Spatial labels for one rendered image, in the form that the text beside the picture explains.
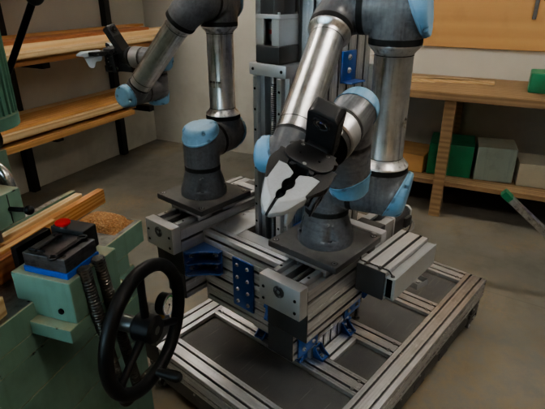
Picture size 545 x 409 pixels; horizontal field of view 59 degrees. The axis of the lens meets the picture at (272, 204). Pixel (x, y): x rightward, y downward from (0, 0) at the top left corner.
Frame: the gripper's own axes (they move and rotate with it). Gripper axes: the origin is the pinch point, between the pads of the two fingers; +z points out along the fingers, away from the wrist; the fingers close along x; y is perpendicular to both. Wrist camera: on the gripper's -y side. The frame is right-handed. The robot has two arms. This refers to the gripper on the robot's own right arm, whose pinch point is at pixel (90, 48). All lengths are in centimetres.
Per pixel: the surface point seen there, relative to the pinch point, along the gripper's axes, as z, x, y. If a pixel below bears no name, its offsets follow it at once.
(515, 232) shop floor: -161, 161, 147
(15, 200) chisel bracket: -56, -81, 8
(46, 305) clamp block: -72, -92, 22
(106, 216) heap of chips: -58, -62, 23
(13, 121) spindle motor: -59, -77, -8
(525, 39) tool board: -143, 238, 45
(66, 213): -49, -66, 22
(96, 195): -48, -55, 23
